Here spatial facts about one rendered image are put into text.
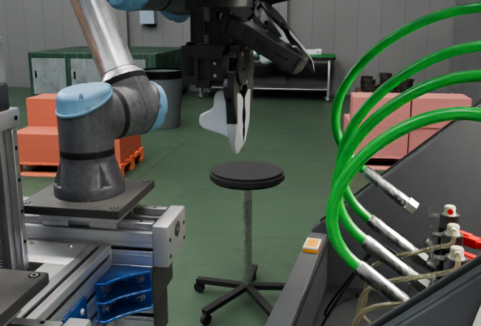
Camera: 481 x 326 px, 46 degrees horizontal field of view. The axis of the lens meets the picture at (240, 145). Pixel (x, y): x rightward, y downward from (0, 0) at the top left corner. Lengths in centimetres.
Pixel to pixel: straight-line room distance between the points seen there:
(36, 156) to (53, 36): 661
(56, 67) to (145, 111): 817
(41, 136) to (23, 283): 443
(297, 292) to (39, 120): 484
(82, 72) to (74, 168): 804
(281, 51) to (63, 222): 70
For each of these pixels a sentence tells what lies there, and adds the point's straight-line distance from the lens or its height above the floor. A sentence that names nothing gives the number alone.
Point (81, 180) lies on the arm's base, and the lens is 121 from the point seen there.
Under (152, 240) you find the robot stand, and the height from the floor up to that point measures 96.
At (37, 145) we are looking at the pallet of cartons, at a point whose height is 28.
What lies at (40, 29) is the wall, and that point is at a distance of 1189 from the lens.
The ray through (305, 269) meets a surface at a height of 95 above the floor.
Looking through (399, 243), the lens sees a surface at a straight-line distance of 82.
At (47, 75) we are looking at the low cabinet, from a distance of 952.
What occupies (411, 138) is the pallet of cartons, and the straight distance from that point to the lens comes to 544.
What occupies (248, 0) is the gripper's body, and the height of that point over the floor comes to 143.
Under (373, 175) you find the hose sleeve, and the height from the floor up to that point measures 118.
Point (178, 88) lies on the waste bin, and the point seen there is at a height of 51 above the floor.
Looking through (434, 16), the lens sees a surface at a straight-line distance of 84.
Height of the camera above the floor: 142
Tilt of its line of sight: 13 degrees down
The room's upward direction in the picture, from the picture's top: straight up
